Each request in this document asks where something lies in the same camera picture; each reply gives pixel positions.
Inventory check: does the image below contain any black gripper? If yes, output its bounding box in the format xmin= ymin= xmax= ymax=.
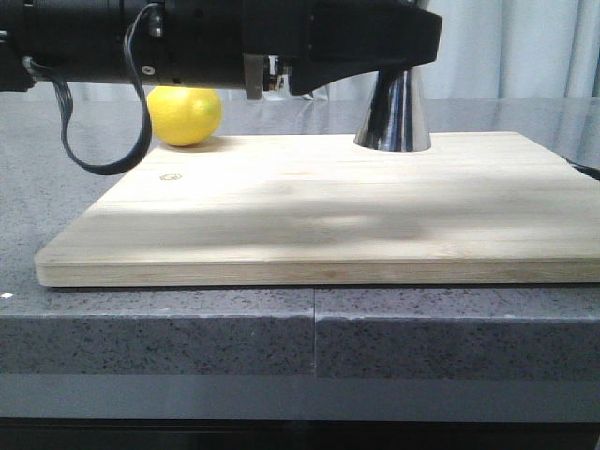
xmin=119 ymin=1 xmax=293 ymax=99

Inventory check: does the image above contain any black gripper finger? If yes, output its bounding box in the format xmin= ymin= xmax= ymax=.
xmin=243 ymin=1 xmax=443 ymax=96

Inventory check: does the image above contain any steel double jigger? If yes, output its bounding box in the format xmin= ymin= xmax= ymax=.
xmin=352 ymin=0 xmax=432 ymax=155

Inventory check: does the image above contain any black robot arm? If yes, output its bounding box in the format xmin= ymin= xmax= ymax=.
xmin=1 ymin=1 xmax=443 ymax=99

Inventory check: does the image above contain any yellow lemon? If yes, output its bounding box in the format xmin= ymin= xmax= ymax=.
xmin=146 ymin=86 xmax=222 ymax=146

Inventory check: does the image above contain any wooden cutting board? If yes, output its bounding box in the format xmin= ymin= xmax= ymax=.
xmin=35 ymin=132 xmax=599 ymax=287

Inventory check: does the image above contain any black ribbon cable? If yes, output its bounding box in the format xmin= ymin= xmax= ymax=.
xmin=22 ymin=2 xmax=164 ymax=177

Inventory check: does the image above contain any black cutting board handle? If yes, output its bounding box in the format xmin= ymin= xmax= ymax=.
xmin=568 ymin=160 xmax=600 ymax=181

